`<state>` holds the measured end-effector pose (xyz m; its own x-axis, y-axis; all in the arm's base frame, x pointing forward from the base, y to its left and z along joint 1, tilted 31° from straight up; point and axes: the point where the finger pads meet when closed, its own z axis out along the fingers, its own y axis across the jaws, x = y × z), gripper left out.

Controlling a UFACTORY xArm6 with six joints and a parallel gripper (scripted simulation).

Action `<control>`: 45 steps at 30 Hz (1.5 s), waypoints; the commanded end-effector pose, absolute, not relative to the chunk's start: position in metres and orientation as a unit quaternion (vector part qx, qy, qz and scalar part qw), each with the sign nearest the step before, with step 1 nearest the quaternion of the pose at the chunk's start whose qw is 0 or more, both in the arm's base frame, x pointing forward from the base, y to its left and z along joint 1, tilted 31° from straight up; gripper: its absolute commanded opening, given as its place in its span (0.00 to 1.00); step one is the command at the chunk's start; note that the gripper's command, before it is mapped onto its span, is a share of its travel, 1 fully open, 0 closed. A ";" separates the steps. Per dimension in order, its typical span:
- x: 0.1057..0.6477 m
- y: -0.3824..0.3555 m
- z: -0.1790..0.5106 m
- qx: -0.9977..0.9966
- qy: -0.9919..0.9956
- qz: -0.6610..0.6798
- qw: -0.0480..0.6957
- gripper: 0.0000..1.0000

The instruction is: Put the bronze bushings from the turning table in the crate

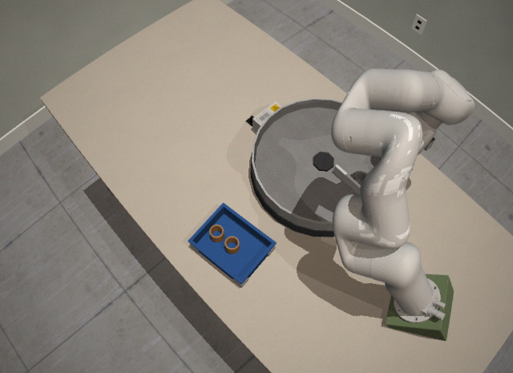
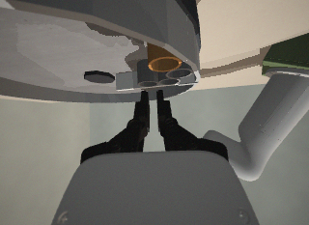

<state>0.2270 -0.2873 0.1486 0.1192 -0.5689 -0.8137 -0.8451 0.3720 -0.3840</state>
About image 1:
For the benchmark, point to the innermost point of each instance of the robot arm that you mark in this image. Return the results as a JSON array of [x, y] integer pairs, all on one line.
[[379, 217]]

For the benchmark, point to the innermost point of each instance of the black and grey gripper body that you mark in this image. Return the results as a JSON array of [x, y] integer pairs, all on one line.
[[427, 131]]

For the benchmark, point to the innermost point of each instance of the bronze bushing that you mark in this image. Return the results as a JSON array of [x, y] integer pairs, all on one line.
[[232, 239], [217, 228]]

